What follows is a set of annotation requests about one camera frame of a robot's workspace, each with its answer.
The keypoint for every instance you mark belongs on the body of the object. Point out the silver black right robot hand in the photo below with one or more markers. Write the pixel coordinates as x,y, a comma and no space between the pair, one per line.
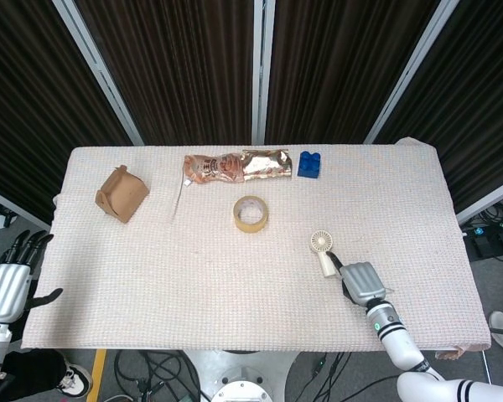
362,282

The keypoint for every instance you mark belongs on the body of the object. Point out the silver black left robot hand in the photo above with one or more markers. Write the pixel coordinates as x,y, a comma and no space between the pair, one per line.
4,293

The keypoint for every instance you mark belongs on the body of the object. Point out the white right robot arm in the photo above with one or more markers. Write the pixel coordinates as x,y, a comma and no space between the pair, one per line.
392,335

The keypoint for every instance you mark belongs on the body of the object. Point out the white handheld fan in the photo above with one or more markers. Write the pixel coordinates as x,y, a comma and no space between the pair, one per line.
321,242

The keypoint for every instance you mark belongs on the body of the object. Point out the black trouser leg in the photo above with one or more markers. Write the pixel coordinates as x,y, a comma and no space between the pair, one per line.
29,372

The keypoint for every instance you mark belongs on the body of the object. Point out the black and white sneaker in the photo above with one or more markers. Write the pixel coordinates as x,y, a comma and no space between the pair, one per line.
77,379

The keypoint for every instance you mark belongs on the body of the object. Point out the blue toy building block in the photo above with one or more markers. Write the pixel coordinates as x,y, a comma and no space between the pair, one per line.
309,167

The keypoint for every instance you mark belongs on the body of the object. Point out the black foot pedal unit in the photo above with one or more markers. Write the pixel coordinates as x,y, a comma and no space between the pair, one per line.
490,243

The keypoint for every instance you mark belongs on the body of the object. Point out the yellow packing tape roll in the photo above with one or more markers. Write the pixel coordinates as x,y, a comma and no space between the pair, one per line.
240,222

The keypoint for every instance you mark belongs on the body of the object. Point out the white waffle weave tablecloth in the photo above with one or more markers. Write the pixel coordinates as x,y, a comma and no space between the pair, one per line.
218,285

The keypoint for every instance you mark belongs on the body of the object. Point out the gold foil snack packet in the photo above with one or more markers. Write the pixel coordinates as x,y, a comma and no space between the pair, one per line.
268,165

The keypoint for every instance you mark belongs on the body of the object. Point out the brown cardboard gable box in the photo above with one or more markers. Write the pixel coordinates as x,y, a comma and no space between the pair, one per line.
128,197

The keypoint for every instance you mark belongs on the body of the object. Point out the copper foil snack pouch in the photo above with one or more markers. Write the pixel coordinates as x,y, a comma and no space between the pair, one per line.
214,167

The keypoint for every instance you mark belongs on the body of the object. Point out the dark ribbed partition panel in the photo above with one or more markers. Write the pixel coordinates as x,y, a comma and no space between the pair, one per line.
25,104
180,71
482,104
339,71

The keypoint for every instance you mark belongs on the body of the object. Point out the white partition frame rail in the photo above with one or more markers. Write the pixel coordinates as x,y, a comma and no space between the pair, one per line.
17,205
490,197

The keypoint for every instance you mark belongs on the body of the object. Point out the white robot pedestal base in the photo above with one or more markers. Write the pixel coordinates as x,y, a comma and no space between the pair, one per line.
239,377

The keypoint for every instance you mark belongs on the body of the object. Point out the white partition post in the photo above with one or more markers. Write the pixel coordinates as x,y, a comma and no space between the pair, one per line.
96,67
262,71
411,71

